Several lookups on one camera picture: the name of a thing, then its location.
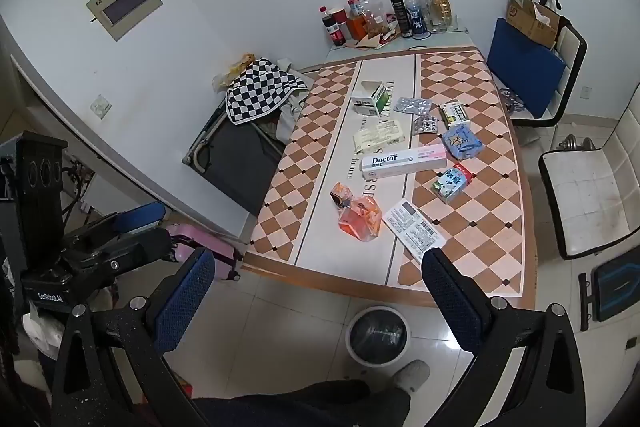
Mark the blue snack packet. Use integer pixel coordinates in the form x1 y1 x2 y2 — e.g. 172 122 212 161
441 123 485 160

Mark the white padded chair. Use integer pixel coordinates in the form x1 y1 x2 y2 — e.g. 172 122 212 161
537 82 640 260

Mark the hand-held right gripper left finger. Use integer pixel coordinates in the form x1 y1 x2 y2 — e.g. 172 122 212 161
50 248 217 427

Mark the white paper packet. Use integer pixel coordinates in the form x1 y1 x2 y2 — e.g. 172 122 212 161
352 119 407 154

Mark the clear plastic snack bag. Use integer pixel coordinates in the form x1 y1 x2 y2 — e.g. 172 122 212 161
359 0 393 38

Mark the black blue exercise bench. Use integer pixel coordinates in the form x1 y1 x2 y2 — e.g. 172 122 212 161
577 252 640 333

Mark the grey electrical panel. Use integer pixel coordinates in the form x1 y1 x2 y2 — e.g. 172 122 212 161
86 0 165 42

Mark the checkered tile dining table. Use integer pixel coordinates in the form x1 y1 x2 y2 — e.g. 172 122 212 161
242 29 538 308

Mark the yellow green medicine box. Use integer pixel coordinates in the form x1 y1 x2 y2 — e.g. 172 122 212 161
439 102 472 128

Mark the orange plastic wrapper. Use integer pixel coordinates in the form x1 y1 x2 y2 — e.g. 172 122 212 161
330 182 383 243

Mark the brown cardboard box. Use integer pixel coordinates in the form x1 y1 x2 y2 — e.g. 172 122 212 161
505 0 563 50

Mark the white round trash bin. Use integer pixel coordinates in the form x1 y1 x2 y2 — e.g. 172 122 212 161
346 305 411 365

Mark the person's right leg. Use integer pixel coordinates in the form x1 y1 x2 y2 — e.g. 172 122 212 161
192 379 412 427

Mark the small silver blister pack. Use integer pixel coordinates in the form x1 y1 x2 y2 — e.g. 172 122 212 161
412 114 440 135

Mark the black folding cot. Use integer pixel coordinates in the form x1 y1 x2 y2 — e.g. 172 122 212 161
182 107 286 218

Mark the blue board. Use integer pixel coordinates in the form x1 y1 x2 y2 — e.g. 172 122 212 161
487 18 567 120

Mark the large silver blister pack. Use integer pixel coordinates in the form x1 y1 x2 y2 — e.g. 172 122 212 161
393 96 433 116

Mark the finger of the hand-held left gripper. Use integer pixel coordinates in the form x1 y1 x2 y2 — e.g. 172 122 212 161
62 202 167 253
75 228 176 278

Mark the black spray can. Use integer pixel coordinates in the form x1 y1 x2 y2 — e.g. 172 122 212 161
386 0 412 40

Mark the white wall socket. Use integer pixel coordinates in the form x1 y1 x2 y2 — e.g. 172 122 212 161
90 94 113 118

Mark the metal dumbbell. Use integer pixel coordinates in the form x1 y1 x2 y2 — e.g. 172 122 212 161
552 134 596 152

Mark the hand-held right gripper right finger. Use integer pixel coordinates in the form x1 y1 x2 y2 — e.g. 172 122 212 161
421 248 586 427

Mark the black white checkered cloth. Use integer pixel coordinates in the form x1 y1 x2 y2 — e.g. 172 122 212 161
225 59 308 125

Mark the white chair with black frame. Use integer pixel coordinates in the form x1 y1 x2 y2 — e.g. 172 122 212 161
492 0 588 128

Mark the grey right slipper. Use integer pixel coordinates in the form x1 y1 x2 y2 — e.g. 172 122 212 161
390 359 431 395

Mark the green white medicine box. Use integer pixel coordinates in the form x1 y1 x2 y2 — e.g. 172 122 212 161
349 81 391 116

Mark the pink suitcase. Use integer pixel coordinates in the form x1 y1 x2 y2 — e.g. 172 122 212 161
165 222 243 283

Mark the white printed receipt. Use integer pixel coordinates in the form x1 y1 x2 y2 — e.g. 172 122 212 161
382 198 449 265

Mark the orange box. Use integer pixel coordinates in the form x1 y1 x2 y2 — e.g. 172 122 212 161
346 14 370 40

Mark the cola bottle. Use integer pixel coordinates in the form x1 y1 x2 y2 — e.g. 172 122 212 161
320 6 347 48

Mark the yellow plastic bag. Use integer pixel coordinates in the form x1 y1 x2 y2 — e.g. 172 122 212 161
212 53 257 92

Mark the white pink toothpaste box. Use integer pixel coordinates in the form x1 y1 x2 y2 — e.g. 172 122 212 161
359 143 448 181

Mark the gold glass bottle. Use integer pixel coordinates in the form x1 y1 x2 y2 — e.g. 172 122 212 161
430 0 453 30

